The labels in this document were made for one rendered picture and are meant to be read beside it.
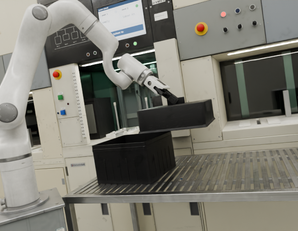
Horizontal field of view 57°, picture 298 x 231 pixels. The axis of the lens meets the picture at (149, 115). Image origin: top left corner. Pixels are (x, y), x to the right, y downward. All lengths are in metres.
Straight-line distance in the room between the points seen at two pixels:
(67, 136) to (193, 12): 1.10
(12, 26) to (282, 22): 1.68
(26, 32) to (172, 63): 0.74
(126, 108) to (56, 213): 1.69
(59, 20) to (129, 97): 1.49
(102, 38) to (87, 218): 1.22
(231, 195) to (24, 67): 0.88
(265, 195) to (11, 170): 0.89
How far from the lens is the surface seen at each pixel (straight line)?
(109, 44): 1.27
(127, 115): 2.64
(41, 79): 1.99
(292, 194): 0.96
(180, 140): 1.58
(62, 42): 1.91
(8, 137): 1.21
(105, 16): 1.76
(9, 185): 1.18
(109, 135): 1.96
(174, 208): 1.71
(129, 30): 1.68
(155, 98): 2.14
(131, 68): 1.29
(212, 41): 1.53
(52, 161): 2.02
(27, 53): 1.18
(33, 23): 1.16
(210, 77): 1.52
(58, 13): 1.28
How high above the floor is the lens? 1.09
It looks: 3 degrees down
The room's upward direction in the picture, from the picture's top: 9 degrees counter-clockwise
